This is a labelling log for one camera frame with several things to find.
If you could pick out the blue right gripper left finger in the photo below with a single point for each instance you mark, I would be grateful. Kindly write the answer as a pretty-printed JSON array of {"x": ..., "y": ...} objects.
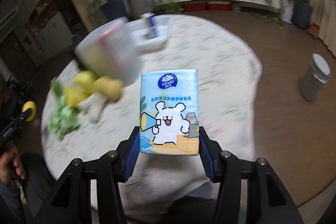
[{"x": 131, "y": 156}]

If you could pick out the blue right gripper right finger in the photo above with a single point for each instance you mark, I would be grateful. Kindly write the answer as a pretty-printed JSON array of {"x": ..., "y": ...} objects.
[{"x": 207, "y": 155}]

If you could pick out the yellow teardrop makeup sponge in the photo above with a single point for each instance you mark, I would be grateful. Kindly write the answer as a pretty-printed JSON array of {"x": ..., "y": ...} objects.
[{"x": 29, "y": 110}]

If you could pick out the green satin cloth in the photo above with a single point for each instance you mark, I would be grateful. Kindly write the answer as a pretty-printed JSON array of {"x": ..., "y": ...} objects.
[{"x": 64, "y": 118}]

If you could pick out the bear print tissue pack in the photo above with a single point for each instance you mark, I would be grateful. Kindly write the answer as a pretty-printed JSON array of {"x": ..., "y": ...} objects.
[{"x": 169, "y": 112}]

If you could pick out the cream chenille scrunchie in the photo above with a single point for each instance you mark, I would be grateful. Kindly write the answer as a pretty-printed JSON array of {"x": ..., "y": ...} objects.
[{"x": 91, "y": 108}]

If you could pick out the yellow rectangular sponge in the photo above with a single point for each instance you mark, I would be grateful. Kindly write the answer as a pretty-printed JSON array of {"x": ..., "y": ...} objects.
[{"x": 84, "y": 88}]

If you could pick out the small yellow round sponge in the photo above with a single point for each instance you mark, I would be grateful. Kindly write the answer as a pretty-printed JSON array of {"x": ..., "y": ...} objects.
[{"x": 111, "y": 88}]

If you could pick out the blue white tissue pack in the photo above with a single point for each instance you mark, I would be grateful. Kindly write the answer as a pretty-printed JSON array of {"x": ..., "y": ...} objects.
[{"x": 151, "y": 25}]

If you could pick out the person left hand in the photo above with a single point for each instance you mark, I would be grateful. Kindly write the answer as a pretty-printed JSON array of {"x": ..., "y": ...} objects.
[{"x": 11, "y": 163}]

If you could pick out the translucent plastic storage box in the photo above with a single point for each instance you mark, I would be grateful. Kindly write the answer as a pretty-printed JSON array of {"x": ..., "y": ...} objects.
[{"x": 109, "y": 51}]

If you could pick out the white plastic tray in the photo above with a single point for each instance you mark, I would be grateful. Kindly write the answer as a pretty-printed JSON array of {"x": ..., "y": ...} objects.
[{"x": 149, "y": 40}]

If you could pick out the grey cylindrical trash can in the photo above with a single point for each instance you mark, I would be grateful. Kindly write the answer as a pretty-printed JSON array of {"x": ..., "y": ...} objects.
[{"x": 316, "y": 76}]

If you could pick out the red storage bin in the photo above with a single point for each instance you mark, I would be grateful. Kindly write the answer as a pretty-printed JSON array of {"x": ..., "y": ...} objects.
[
  {"x": 219, "y": 5},
  {"x": 194, "y": 6}
]

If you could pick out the plant in ribbed pot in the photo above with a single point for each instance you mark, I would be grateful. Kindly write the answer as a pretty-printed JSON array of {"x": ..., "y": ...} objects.
[{"x": 139, "y": 7}]

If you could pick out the trailing vine plant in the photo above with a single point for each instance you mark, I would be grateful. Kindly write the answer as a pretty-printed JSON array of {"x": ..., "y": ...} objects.
[{"x": 273, "y": 12}]

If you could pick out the red paper bag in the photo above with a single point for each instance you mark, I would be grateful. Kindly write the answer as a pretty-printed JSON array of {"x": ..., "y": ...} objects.
[{"x": 313, "y": 30}]

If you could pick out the white wall cabinet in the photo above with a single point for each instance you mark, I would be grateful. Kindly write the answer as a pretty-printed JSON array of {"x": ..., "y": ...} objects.
[{"x": 42, "y": 29}]

